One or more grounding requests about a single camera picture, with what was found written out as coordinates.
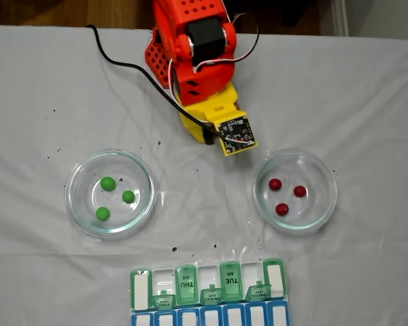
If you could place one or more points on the red pill ball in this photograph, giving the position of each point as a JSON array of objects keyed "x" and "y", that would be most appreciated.
[
  {"x": 281, "y": 209},
  {"x": 299, "y": 191},
  {"x": 275, "y": 184}
]

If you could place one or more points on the weekly pill organizer box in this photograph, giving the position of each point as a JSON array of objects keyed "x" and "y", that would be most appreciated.
[{"x": 207, "y": 316}]

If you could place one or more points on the green pill ball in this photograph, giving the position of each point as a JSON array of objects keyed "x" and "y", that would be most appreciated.
[
  {"x": 102, "y": 214},
  {"x": 107, "y": 183},
  {"x": 128, "y": 197}
]

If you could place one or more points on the clear glass bowl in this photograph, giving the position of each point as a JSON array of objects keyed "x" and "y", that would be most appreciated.
[
  {"x": 78, "y": 203},
  {"x": 313, "y": 169}
]

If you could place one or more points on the white baseboard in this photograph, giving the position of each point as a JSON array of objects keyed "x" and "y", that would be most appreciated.
[{"x": 339, "y": 17}]

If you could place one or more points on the white tablecloth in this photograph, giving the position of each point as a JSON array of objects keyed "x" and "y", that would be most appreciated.
[{"x": 37, "y": 85}]

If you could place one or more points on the camera board on yellow mount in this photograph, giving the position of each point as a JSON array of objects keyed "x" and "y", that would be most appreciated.
[{"x": 236, "y": 134}]

